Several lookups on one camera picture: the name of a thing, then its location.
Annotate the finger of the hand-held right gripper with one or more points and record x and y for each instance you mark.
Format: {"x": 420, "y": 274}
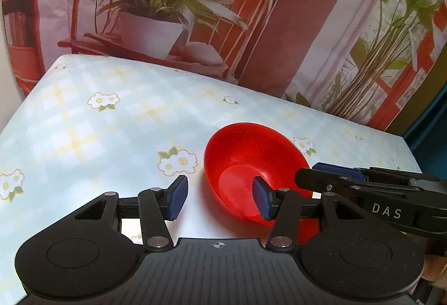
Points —
{"x": 337, "y": 168}
{"x": 328, "y": 181}

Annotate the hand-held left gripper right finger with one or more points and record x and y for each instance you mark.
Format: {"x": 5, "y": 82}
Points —
{"x": 262, "y": 198}

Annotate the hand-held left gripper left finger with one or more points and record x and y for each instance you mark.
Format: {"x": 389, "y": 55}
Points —
{"x": 176, "y": 198}

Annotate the red bowl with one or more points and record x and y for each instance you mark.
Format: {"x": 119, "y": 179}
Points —
{"x": 244, "y": 154}

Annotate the person's right forearm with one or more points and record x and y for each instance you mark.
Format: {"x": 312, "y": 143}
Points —
{"x": 436, "y": 273}

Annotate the teal curtain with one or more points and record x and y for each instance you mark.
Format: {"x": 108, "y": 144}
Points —
{"x": 433, "y": 137}

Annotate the floral checked tablecloth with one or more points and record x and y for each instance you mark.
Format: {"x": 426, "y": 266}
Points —
{"x": 104, "y": 130}

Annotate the printed room scene backdrop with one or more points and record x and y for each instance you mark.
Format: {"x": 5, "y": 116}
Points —
{"x": 307, "y": 11}

